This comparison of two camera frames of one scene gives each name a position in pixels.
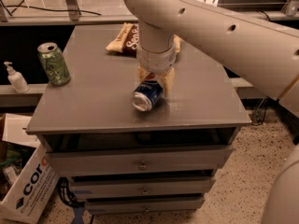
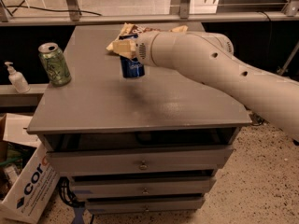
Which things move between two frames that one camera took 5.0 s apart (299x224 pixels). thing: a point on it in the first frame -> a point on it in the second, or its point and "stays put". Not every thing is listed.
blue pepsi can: x=148 y=92 -> x=132 y=67
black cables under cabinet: x=65 y=194 stays put
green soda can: x=54 y=63 stays put
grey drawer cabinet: x=125 y=161 stays put
